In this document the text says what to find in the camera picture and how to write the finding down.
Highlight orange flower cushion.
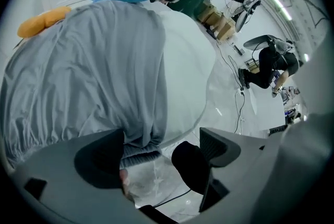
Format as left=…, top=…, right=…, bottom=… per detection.
left=17, top=6, right=73, bottom=38

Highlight dark green panel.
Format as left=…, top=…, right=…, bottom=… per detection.
left=166, top=0, right=211, bottom=21

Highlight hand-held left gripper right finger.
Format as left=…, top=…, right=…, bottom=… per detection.
left=199, top=127, right=285, bottom=216

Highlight grey backpack rig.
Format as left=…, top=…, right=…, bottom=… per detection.
left=234, top=0, right=261, bottom=32
left=243, top=34, right=294, bottom=54

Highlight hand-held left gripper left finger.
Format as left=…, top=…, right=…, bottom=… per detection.
left=14, top=128, right=139, bottom=224

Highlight grey shorts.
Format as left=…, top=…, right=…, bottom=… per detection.
left=0, top=0, right=168, bottom=169

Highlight cardboard box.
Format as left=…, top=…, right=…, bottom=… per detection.
left=197, top=3, right=224, bottom=27
left=208, top=18, right=235, bottom=41

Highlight person's left hand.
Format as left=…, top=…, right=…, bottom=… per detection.
left=119, top=169, right=131, bottom=196

